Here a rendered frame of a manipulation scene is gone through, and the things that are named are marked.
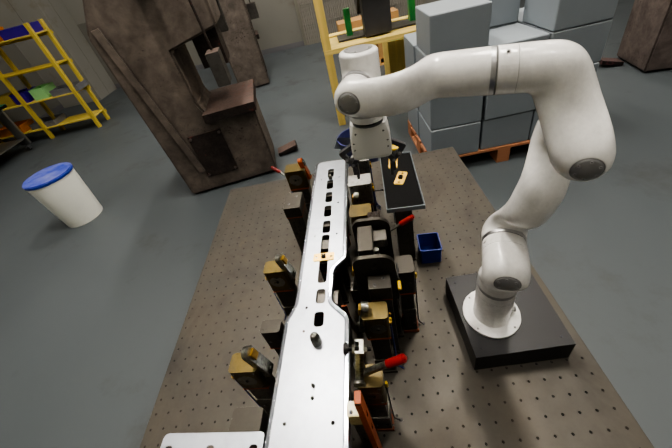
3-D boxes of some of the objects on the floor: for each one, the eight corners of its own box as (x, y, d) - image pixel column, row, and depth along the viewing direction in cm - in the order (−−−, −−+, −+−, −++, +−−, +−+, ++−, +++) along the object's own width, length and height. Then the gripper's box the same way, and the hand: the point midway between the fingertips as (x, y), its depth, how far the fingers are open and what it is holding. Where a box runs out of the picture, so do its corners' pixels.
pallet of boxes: (431, 175, 313) (428, 16, 227) (408, 132, 385) (399, -1, 299) (576, 146, 303) (631, -32, 217) (525, 108, 375) (550, -37, 289)
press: (173, 207, 360) (-57, -129, 193) (206, 150, 458) (74, -105, 291) (293, 187, 344) (156, -198, 177) (301, 132, 443) (218, -149, 276)
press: (276, 85, 622) (221, -87, 465) (218, 98, 634) (146, -66, 477) (283, 65, 725) (240, -81, 568) (233, 76, 737) (177, -64, 580)
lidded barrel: (114, 200, 399) (80, 159, 361) (90, 227, 362) (49, 184, 324) (80, 205, 406) (44, 165, 368) (53, 232, 369) (9, 191, 331)
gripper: (330, 128, 75) (343, 186, 85) (406, 116, 72) (409, 178, 83) (332, 114, 81) (344, 170, 91) (402, 103, 78) (406, 162, 89)
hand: (375, 171), depth 86 cm, fingers open, 8 cm apart
